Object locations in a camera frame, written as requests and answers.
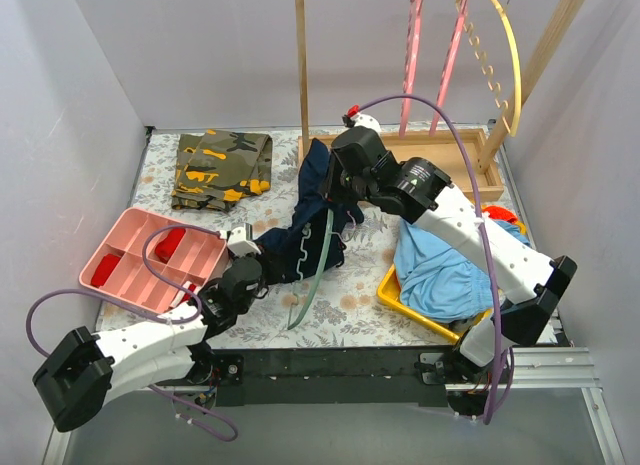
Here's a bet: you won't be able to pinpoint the navy blue shorts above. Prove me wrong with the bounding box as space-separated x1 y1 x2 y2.
255 139 364 286

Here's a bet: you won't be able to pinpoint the green hanger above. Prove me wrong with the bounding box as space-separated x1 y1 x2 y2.
285 205 364 330

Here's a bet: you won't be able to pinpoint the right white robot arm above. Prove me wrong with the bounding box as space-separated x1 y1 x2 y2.
324 126 577 383

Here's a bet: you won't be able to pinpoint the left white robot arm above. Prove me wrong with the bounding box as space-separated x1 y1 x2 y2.
33 256 265 432

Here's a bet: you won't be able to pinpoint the camouflage shorts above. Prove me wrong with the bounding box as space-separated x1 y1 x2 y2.
171 129 273 212

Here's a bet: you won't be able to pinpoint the light blue shorts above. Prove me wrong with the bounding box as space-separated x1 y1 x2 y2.
392 218 532 324

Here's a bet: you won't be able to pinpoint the yellow hanger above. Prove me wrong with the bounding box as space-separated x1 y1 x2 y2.
455 0 523 137

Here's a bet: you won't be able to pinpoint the pink hanger left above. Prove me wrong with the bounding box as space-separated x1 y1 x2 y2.
398 0 426 136

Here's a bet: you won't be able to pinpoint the pink hanger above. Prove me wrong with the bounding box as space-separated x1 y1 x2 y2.
436 0 468 109
398 0 426 136

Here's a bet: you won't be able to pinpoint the pink hanger right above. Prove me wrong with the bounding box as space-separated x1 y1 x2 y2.
436 0 468 109

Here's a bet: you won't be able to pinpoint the red white cloth in tray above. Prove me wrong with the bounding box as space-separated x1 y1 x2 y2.
171 281 199 308

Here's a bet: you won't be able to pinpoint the red cloth in tray rear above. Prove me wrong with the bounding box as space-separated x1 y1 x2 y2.
154 228 186 263

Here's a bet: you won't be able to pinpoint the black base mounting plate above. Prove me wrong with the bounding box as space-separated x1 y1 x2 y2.
160 345 491 407

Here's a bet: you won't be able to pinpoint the wooden clothes rack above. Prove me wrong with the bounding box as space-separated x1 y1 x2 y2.
295 0 585 201

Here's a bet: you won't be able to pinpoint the floral table mat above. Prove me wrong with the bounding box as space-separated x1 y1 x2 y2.
132 130 444 348

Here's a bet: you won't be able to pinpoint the pink divided organizer tray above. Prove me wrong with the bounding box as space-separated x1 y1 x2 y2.
79 208 229 314

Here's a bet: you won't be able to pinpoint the yellow plastic tray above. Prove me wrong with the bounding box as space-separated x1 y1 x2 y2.
375 219 527 344

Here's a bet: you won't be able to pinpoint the red cloth in tray front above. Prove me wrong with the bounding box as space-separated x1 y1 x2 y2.
90 253 121 288

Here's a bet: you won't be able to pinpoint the orange garment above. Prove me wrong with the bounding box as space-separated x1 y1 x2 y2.
483 205 519 224

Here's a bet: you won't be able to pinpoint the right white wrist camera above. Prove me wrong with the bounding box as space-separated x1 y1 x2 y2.
342 105 382 134

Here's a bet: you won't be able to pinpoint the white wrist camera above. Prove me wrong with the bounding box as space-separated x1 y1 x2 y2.
342 105 382 134
216 223 261 260

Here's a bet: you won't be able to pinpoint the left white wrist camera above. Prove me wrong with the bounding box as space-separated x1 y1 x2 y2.
216 223 261 260

